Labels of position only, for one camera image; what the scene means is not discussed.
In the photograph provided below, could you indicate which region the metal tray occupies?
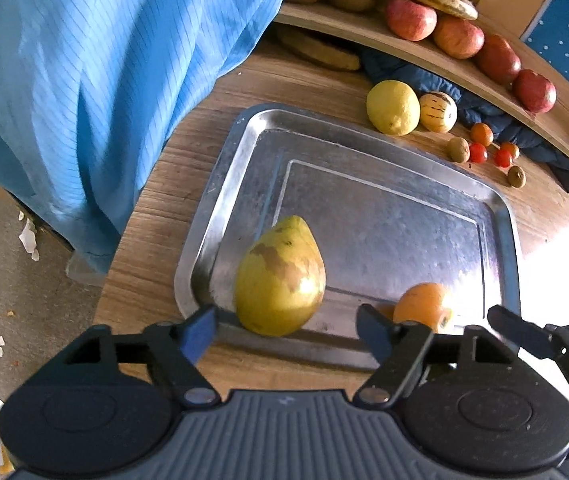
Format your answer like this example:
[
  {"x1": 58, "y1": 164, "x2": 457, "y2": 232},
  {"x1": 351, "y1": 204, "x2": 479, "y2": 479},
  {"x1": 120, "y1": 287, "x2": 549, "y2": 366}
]
[{"x1": 174, "y1": 103, "x2": 522, "y2": 371}]

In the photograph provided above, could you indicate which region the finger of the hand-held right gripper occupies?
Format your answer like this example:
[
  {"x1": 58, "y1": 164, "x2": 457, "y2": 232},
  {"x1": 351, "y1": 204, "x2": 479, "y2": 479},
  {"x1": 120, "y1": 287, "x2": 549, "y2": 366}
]
[{"x1": 487, "y1": 304, "x2": 556, "y2": 362}]

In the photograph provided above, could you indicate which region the yellow lemon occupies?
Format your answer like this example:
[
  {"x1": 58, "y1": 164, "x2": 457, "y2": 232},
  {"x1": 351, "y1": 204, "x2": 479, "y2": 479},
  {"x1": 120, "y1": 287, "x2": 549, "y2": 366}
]
[{"x1": 366, "y1": 80, "x2": 421, "y2": 137}]

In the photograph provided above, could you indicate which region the dull overripe banana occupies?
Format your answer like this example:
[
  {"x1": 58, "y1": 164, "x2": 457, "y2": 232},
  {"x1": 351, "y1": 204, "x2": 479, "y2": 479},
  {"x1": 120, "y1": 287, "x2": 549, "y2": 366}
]
[{"x1": 277, "y1": 25, "x2": 362, "y2": 72}]

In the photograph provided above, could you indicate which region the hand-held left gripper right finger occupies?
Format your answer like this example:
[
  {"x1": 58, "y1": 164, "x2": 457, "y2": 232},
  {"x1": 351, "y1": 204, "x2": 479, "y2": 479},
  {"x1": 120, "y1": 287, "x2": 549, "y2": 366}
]
[{"x1": 354, "y1": 302, "x2": 520, "y2": 408}]

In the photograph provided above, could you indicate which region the curved wooden shelf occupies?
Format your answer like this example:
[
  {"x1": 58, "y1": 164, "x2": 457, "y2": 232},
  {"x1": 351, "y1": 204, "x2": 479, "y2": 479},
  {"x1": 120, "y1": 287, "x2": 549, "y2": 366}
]
[{"x1": 273, "y1": 1, "x2": 569, "y2": 191}]

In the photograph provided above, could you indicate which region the large orange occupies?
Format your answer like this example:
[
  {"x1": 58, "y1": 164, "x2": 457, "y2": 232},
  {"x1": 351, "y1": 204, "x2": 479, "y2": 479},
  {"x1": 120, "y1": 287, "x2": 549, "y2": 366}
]
[{"x1": 393, "y1": 282, "x2": 454, "y2": 334}]

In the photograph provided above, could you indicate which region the dark blue cloth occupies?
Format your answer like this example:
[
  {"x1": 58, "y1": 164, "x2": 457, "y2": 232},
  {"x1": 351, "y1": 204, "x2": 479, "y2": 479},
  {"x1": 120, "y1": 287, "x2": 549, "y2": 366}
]
[{"x1": 361, "y1": 50, "x2": 569, "y2": 194}]

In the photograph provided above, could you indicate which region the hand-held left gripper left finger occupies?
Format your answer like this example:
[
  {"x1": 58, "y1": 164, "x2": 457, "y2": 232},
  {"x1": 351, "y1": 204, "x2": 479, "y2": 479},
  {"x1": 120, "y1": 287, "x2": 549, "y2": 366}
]
[{"x1": 64, "y1": 304, "x2": 222, "y2": 408}]

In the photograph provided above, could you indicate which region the red apple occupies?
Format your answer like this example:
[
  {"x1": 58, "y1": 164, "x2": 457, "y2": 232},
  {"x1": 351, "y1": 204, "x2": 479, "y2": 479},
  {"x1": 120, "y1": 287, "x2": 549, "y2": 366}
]
[
  {"x1": 384, "y1": 0, "x2": 438, "y2": 42},
  {"x1": 433, "y1": 14, "x2": 485, "y2": 59},
  {"x1": 512, "y1": 69, "x2": 557, "y2": 113},
  {"x1": 475, "y1": 34, "x2": 522, "y2": 86}
]

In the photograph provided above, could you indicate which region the yellow-green pear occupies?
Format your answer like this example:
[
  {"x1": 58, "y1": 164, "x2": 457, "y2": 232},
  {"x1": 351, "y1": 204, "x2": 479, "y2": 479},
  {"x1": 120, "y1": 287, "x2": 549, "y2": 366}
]
[{"x1": 234, "y1": 215, "x2": 326, "y2": 337}]

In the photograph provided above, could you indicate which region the striped cream melon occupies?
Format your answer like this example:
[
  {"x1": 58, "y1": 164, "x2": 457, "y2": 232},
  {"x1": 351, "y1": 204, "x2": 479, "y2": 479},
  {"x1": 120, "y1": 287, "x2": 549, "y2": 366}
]
[{"x1": 418, "y1": 91, "x2": 458, "y2": 134}]

